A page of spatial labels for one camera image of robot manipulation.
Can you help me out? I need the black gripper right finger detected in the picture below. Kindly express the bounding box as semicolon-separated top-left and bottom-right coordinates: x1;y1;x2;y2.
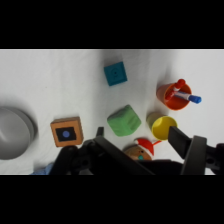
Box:
167;125;208;176

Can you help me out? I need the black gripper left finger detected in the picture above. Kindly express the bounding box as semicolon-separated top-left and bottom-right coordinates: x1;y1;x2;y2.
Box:
94;135;156;176

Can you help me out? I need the blue cube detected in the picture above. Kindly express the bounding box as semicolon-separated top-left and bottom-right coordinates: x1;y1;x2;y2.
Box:
103;61;128;87

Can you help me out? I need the green foam cube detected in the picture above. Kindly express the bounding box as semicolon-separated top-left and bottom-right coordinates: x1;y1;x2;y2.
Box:
106;104;142;137

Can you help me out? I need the wooden block with black square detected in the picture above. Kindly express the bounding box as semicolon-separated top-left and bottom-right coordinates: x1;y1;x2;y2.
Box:
50;116;84;148

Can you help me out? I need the gingerbread santa toy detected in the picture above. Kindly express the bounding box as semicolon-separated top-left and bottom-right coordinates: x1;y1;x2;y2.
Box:
123;137;163;162

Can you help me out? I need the yellow cup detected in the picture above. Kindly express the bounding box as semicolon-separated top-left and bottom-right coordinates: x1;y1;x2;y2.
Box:
146;111;179;141

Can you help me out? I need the orange cup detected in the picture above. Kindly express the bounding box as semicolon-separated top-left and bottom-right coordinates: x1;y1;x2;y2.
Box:
156;82;193;111

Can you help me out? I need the white marker with blue cap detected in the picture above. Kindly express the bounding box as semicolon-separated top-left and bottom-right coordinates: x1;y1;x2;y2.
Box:
173;91;203;105

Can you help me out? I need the red marker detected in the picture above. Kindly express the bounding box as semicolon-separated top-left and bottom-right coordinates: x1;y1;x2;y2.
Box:
165;78;187;101

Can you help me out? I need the light blue cloth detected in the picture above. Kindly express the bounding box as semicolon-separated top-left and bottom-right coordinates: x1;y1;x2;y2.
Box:
30;162;54;176

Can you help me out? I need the grey bowl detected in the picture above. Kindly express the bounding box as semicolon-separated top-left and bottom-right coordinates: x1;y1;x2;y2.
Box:
0;106;36;161

